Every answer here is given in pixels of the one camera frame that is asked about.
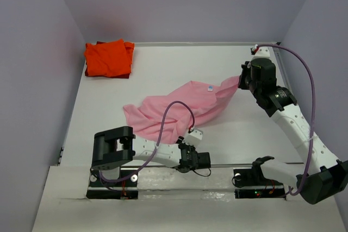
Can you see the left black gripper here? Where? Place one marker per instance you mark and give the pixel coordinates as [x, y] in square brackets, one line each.
[191, 147]

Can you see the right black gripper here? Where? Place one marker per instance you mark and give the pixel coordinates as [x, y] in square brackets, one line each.
[247, 68]

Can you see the pink t shirt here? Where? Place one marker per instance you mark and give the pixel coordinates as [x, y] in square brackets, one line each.
[205, 102]

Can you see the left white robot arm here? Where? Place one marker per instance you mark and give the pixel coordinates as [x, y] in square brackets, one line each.
[116, 147]

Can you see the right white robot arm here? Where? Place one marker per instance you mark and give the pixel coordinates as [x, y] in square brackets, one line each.
[324, 174]

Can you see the folded orange t shirt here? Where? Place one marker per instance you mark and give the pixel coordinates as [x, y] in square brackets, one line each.
[108, 59]

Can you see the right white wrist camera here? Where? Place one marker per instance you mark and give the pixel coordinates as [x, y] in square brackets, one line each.
[260, 52]

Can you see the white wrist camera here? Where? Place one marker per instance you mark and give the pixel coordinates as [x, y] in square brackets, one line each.
[194, 137]
[260, 52]

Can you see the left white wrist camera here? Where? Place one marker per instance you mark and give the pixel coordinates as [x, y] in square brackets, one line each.
[194, 137]

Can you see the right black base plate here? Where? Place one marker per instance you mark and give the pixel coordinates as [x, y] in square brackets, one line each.
[249, 187]

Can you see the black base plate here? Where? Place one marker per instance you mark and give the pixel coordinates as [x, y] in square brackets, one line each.
[249, 187]
[124, 190]

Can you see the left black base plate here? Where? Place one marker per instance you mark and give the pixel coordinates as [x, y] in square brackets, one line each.
[124, 190]

